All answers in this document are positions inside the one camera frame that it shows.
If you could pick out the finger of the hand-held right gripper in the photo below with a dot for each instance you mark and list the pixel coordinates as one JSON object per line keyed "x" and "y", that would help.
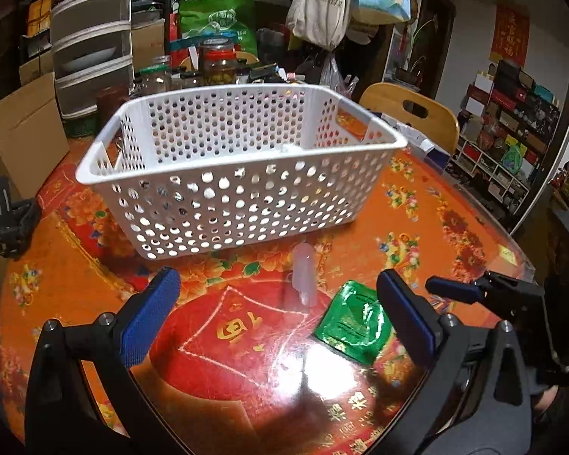
{"x": 450, "y": 289}

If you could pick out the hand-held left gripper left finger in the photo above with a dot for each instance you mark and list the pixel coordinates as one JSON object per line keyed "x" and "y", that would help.
{"x": 151, "y": 317}

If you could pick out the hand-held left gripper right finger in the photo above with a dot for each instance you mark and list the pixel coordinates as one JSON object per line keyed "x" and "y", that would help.
{"x": 405, "y": 317}

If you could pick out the green foil packet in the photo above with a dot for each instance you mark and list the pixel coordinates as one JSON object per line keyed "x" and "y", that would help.
{"x": 351, "y": 322}

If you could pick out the white perforated plastic basket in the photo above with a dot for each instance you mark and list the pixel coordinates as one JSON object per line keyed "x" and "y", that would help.
{"x": 246, "y": 189}

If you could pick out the small yellow packet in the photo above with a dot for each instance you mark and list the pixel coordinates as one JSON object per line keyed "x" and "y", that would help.
{"x": 508, "y": 254}

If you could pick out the translucent pink plastic tube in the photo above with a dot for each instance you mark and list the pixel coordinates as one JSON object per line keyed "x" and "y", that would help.
{"x": 305, "y": 270}

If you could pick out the blue and white box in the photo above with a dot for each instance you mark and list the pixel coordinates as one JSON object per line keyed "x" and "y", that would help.
{"x": 429, "y": 147}

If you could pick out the black folding phone stand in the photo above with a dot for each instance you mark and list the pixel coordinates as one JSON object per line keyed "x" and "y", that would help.
{"x": 14, "y": 222}

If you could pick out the white shelf with boxes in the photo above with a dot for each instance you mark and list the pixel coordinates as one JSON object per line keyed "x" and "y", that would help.
{"x": 502, "y": 118}

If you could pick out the wooden chair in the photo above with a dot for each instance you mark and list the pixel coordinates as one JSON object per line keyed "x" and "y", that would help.
{"x": 384, "y": 99}

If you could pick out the dark red glass jar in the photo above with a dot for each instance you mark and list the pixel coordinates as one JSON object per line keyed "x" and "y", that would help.
{"x": 111, "y": 104}

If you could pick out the open cardboard box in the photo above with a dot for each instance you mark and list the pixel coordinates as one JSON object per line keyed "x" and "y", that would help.
{"x": 23, "y": 123}

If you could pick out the clear plastic bag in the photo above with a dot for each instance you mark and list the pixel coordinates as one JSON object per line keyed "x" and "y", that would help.
{"x": 334, "y": 76}

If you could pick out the dark wooden door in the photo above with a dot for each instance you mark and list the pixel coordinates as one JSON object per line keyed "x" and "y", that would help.
{"x": 431, "y": 33}

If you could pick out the large pickle jar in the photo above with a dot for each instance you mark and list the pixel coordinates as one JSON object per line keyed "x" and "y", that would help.
{"x": 216, "y": 68}

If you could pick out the closed cardboard box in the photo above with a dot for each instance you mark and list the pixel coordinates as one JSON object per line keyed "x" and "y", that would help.
{"x": 147, "y": 42}

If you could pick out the stacked grey food cover tower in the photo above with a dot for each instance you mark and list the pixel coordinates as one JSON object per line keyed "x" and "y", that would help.
{"x": 90, "y": 33}

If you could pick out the green shopping bag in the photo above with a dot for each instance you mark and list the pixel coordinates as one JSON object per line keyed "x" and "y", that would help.
{"x": 218, "y": 14}

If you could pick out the beige canvas tote bag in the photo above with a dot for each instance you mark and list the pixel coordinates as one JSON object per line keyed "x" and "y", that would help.
{"x": 317, "y": 4}

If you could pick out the orange box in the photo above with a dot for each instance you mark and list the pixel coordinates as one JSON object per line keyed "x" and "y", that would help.
{"x": 39, "y": 16}

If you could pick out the red wall poster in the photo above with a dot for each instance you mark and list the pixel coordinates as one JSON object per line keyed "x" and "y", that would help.
{"x": 509, "y": 33}

